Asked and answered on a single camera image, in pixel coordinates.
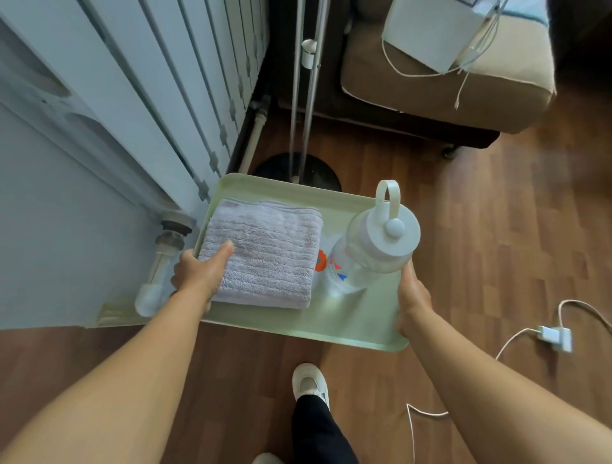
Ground grey towel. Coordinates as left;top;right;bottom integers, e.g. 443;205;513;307
197;198;322;310

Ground pale green plastic tray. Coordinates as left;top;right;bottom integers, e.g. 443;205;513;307
193;173;411;354

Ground white plug adapter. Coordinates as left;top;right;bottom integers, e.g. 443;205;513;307
537;324;573;354

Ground person's right forearm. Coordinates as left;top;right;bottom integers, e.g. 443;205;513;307
406;305;612;464

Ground white box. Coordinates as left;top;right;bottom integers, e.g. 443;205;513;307
382;0;493;73

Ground person's right hand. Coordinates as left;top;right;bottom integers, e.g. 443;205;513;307
395;260;434;338

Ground person's left hand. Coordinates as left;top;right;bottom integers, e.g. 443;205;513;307
170;240;235;316

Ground person's white right shoe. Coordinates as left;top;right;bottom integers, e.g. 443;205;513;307
292;363;331;410

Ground white cable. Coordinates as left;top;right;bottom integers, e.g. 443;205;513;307
406;300;612;464

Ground person's black trousers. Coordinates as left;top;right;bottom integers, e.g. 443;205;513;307
291;394;360;464

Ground grey radiator pipe valve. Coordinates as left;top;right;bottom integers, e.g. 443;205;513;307
133;210;197;319

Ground clear bottle white lid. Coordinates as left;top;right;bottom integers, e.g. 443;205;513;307
321;179;421;300

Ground metal fan stand pole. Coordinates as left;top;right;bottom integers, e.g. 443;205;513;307
288;0;331;185

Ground brown sofa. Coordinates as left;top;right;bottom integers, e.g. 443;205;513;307
340;0;558;159

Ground person's left forearm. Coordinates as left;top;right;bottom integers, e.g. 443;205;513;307
0;289;209;464

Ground white radiator black lines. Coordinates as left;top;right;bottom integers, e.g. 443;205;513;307
0;0;271;221

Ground black round fan base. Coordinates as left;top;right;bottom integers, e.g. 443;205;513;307
252;152;343;193

